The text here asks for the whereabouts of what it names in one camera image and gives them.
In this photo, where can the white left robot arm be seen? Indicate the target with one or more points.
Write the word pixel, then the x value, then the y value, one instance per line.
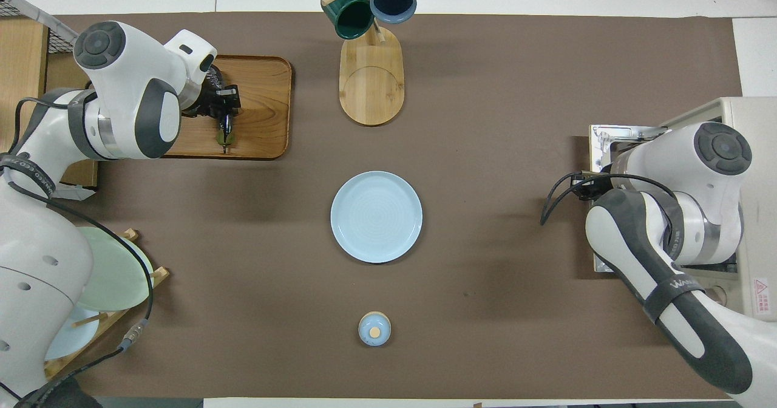
pixel 36 262

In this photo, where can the dark purple eggplant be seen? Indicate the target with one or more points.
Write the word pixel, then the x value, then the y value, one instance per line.
pixel 225 135

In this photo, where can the wooden mug tree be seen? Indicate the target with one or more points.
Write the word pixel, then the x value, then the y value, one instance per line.
pixel 371 86

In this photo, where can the wooden tray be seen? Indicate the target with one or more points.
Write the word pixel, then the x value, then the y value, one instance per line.
pixel 261 110

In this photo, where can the white toaster oven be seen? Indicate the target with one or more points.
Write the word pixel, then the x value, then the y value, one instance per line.
pixel 759 129

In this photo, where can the wooden plate rack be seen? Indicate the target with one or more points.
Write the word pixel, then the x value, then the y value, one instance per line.
pixel 159 273

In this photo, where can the pale green racked plate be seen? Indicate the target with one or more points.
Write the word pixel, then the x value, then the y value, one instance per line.
pixel 121 274

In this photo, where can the brown table mat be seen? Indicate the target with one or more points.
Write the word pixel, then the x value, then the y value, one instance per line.
pixel 485 92

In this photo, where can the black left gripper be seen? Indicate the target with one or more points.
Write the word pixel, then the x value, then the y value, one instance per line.
pixel 206 101

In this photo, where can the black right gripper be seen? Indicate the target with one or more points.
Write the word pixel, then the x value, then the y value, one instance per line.
pixel 592 184

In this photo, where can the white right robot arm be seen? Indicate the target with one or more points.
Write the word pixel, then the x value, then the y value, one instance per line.
pixel 668 274

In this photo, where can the dark green mug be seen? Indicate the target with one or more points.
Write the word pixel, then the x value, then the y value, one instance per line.
pixel 349 16

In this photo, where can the light blue racked plate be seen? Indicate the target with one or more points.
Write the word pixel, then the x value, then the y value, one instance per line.
pixel 73 338

